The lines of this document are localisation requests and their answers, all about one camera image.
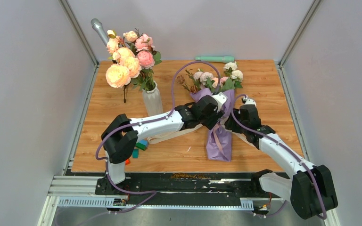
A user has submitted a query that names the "cream printed ribbon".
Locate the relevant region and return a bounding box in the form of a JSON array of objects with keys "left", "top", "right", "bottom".
[{"left": 146, "top": 124, "right": 254, "bottom": 147}]

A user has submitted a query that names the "teal wooden block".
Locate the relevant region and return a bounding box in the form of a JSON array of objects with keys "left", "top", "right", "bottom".
[{"left": 132, "top": 148, "right": 139, "bottom": 159}]

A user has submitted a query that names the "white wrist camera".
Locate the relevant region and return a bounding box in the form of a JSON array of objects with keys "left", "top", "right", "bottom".
[
  {"left": 242, "top": 97, "right": 257, "bottom": 107},
  {"left": 212, "top": 92, "right": 228, "bottom": 112}
]

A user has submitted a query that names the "green blue wooden block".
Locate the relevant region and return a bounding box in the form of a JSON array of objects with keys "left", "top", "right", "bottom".
[{"left": 135, "top": 140, "right": 149, "bottom": 151}]

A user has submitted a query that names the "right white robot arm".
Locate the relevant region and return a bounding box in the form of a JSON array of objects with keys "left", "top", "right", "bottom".
[{"left": 224, "top": 103, "right": 338, "bottom": 219}]

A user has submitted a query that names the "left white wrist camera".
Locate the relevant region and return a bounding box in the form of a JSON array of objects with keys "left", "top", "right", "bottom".
[{"left": 212, "top": 92, "right": 228, "bottom": 112}]

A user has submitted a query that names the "silver microphone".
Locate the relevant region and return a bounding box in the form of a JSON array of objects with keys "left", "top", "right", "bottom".
[{"left": 90, "top": 18, "right": 109, "bottom": 46}]

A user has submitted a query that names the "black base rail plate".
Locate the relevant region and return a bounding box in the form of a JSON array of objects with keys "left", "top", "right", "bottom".
[{"left": 67, "top": 172, "right": 284, "bottom": 207}]

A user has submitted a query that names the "purple flower bouquet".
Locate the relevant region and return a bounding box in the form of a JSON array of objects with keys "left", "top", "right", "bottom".
[{"left": 176, "top": 62, "right": 244, "bottom": 162}]

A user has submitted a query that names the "peach pink rose bunch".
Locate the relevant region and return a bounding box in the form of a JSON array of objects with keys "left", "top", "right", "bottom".
[{"left": 105, "top": 29, "right": 162, "bottom": 91}]

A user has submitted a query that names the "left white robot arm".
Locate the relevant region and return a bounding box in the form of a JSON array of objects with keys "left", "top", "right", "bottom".
[{"left": 99, "top": 93, "right": 228, "bottom": 194}]

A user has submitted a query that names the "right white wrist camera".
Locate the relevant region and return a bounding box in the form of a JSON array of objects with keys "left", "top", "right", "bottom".
[{"left": 242, "top": 97, "right": 257, "bottom": 107}]

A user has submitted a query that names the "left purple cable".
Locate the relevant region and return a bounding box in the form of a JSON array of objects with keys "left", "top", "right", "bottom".
[{"left": 95, "top": 61, "right": 222, "bottom": 161}]

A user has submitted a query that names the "mint green microphone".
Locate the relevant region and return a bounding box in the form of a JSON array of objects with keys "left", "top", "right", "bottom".
[{"left": 194, "top": 56, "right": 235, "bottom": 64}]

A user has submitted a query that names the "white slotted cable duct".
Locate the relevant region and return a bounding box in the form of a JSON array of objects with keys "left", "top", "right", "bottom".
[{"left": 58, "top": 197, "right": 255, "bottom": 211}]

